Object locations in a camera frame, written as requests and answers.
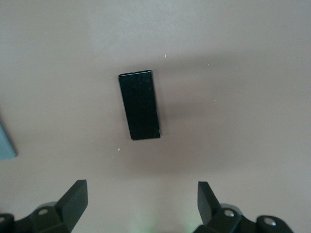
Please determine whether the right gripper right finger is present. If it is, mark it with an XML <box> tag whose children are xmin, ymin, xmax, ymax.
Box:
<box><xmin>193</xmin><ymin>181</ymin><xmax>259</xmax><ymax>233</ymax></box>

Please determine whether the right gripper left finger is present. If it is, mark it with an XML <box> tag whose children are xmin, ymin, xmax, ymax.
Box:
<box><xmin>14</xmin><ymin>179</ymin><xmax>88</xmax><ymax>233</ymax></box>

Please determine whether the black smartphone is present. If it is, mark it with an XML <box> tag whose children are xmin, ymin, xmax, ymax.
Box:
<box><xmin>118</xmin><ymin>70</ymin><xmax>162</xmax><ymax>141</ymax></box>

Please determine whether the silver laptop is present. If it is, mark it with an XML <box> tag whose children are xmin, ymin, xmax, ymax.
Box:
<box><xmin>0</xmin><ymin>118</ymin><xmax>18</xmax><ymax>161</ymax></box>

